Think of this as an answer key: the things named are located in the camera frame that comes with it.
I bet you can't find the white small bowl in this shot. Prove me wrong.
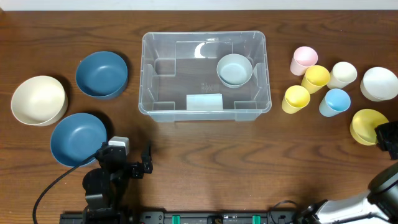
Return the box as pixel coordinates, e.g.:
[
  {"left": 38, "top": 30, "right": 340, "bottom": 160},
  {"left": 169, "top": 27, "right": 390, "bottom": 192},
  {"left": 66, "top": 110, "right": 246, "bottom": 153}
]
[{"left": 360, "top": 67, "right": 397, "bottom": 101}]

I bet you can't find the cream large bowl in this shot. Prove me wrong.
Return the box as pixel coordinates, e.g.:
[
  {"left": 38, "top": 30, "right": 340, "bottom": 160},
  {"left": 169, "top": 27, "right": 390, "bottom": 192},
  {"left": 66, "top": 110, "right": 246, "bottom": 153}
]
[{"left": 11, "top": 75, "right": 68, "bottom": 126}]

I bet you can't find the light blue plastic cup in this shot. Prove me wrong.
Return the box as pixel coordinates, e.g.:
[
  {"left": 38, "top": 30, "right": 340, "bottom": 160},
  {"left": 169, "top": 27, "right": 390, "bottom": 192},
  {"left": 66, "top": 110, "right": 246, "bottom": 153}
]
[{"left": 319, "top": 88, "right": 351, "bottom": 117}]

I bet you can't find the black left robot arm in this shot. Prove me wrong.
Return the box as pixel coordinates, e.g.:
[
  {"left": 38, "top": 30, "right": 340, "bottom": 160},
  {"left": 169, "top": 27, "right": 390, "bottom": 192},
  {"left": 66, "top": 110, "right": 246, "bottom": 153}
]
[{"left": 81, "top": 142, "right": 153, "bottom": 224}]

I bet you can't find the cream plastic cup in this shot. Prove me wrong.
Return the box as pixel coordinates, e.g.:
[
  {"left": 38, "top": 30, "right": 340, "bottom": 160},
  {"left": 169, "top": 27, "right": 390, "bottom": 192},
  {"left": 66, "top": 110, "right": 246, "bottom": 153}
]
[{"left": 326, "top": 62, "right": 358, "bottom": 89}]

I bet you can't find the clear plastic storage bin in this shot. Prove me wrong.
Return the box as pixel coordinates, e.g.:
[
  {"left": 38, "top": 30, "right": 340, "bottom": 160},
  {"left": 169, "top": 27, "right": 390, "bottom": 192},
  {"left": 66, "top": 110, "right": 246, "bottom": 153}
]
[{"left": 138, "top": 30, "right": 272, "bottom": 122}]

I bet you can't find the yellow plastic cup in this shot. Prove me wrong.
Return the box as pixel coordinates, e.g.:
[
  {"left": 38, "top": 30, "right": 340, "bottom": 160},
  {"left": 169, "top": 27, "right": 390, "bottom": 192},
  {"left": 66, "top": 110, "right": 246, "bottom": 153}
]
[{"left": 282, "top": 85, "right": 310, "bottom": 114}]

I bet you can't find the white label in bin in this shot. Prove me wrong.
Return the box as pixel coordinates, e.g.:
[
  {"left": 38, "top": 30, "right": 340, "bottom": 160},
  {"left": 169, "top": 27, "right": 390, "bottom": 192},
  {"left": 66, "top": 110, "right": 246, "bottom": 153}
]
[{"left": 186, "top": 93, "right": 223, "bottom": 111}]

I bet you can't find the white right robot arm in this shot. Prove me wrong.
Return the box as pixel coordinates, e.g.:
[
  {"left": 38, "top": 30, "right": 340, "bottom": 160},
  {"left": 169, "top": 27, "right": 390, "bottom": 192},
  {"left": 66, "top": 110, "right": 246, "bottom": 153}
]
[{"left": 293, "top": 163, "right": 397, "bottom": 224}]

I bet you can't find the pale grey-blue small bowl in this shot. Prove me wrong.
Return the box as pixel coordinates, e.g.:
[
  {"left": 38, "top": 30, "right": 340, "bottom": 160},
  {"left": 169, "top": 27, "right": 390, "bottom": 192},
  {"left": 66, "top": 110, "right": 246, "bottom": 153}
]
[{"left": 216, "top": 54, "right": 253, "bottom": 88}]

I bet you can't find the dark blue bowl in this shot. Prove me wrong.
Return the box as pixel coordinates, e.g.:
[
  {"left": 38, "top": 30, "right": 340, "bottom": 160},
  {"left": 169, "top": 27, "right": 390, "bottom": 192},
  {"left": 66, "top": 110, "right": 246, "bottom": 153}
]
[
  {"left": 75, "top": 51, "right": 129, "bottom": 100},
  {"left": 50, "top": 113, "right": 107, "bottom": 167}
]

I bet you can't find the yellow small bowl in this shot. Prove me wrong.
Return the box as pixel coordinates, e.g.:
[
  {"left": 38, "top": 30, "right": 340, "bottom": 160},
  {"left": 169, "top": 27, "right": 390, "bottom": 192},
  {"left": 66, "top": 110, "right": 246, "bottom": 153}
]
[{"left": 349, "top": 109, "right": 389, "bottom": 146}]

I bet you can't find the dark blue bowl far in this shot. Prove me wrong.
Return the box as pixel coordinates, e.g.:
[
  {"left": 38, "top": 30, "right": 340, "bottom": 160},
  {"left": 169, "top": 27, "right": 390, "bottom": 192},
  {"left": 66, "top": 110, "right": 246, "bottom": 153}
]
[{"left": 75, "top": 51, "right": 129, "bottom": 100}]

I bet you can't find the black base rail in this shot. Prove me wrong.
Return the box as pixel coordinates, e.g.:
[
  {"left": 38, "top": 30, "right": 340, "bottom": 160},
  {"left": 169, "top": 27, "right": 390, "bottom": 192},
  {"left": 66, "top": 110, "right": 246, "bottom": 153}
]
[{"left": 58, "top": 210, "right": 312, "bottom": 224}]

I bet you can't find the pink plastic cup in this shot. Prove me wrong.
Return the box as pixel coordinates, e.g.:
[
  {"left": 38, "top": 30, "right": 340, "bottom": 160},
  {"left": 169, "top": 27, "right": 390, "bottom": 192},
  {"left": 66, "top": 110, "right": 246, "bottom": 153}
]
[{"left": 290, "top": 46, "right": 318, "bottom": 76}]

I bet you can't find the dark blue bowl near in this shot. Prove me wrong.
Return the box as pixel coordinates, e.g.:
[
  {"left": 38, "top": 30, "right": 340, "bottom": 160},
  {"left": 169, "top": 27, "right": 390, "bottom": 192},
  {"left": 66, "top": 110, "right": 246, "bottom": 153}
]
[{"left": 50, "top": 113, "right": 107, "bottom": 167}]

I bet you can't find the orange-yellow plastic cup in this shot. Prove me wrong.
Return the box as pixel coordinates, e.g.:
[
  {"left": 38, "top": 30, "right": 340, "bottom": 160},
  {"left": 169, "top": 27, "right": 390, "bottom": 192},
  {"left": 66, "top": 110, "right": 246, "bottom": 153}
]
[{"left": 301, "top": 65, "right": 330, "bottom": 94}]

